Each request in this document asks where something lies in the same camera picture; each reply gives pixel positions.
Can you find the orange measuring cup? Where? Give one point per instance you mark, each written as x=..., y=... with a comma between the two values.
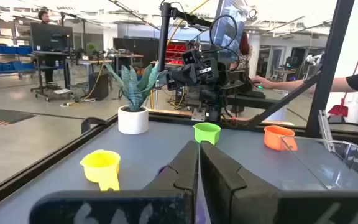
x=275, y=140

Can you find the shelf with blue bins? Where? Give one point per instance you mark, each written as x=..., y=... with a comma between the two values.
x=5, y=49

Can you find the black desk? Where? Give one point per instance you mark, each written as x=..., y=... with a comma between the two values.
x=250, y=101

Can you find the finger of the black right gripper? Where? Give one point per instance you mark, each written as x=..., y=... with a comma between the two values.
x=172, y=84
x=185, y=74

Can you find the red bin rack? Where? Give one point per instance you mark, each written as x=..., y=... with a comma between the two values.
x=176, y=54

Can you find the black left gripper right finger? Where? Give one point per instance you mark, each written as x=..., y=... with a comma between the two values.
x=225, y=186

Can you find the clear plastic basket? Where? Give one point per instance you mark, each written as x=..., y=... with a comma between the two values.
x=322, y=165

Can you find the black overhead camera pole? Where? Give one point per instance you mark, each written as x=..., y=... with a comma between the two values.
x=163, y=37

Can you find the tilted blue screen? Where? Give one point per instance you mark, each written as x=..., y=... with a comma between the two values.
x=228, y=28

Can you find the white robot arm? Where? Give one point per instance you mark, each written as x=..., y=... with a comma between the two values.
x=312, y=59

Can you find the green measuring cup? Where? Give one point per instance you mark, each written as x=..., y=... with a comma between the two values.
x=207, y=135

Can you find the black floor mat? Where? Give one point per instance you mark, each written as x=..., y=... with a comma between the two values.
x=2, y=115

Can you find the gray table mat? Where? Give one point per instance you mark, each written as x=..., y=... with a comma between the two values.
x=154, y=146

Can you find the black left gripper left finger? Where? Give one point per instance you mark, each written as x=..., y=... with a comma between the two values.
x=179, y=174

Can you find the black aluminium table frame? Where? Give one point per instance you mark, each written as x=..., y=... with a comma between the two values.
x=331, y=62

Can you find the black rolling cart stand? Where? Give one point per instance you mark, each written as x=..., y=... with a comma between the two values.
x=51, y=93

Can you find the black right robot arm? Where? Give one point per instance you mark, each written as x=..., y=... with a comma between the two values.
x=216, y=96

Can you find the black monitor on cart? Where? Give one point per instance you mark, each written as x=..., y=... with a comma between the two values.
x=48, y=37

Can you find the black bin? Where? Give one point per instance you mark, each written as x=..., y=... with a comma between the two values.
x=99, y=87

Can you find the yellow measuring cup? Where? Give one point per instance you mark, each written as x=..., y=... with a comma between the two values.
x=99, y=165

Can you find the snake plant in white pot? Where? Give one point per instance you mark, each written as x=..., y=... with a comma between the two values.
x=132, y=119

